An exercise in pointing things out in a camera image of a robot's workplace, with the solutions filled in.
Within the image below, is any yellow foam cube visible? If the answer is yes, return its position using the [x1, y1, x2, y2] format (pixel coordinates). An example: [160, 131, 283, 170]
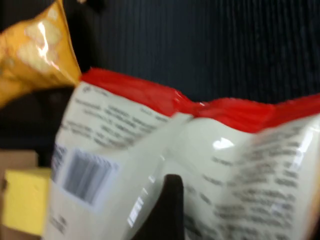
[0, 168, 53, 237]

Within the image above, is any small yellow snack packet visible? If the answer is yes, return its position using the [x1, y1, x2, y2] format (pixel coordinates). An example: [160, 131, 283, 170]
[0, 0, 82, 109]

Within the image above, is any red shrimp chips bag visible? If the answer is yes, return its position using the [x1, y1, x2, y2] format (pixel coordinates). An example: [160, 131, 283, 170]
[43, 67, 320, 240]

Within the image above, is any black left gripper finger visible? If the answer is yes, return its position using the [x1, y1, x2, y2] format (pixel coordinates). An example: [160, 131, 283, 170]
[149, 174, 186, 240]

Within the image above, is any cardboard box with F2 print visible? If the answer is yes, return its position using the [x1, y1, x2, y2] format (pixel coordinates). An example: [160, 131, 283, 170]
[0, 149, 39, 240]

